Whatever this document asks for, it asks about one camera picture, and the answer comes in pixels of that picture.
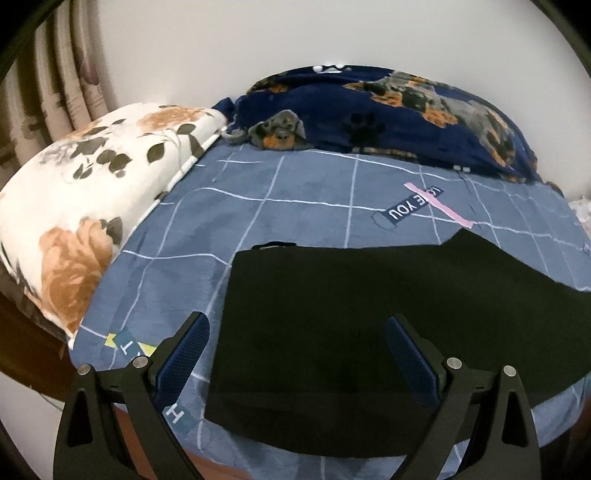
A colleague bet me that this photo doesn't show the beige patterned curtain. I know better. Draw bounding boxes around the beige patterned curtain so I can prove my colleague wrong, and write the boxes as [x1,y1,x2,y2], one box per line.
[0,0,117,186]

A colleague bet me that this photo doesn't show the navy dog print blanket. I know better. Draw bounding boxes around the navy dog print blanket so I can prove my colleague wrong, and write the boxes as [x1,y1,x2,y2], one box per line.
[211,65,564,193]

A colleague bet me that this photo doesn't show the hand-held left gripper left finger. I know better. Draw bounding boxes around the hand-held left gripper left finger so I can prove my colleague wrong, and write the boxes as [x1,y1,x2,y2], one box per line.
[53,311,211,480]

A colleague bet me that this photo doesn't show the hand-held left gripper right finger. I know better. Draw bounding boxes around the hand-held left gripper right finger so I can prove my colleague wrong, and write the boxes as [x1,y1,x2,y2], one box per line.
[385,315,541,480]

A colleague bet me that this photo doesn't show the white floral pillow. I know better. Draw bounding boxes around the white floral pillow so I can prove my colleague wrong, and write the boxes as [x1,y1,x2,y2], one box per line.
[0,102,229,346]

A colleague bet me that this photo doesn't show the white crumpled cloth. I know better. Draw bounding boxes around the white crumpled cloth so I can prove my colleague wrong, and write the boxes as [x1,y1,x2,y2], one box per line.
[569,196,591,257]

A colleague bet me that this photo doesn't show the brown wooden bed frame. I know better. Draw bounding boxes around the brown wooden bed frame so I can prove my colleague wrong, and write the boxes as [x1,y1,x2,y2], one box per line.
[0,290,241,480]

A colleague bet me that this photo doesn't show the blue checked bed sheet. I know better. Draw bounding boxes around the blue checked bed sheet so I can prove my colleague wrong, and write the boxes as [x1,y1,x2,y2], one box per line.
[68,147,591,480]

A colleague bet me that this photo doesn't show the black pants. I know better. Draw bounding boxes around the black pants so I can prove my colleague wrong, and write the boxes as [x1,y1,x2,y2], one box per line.
[204,228,591,460]

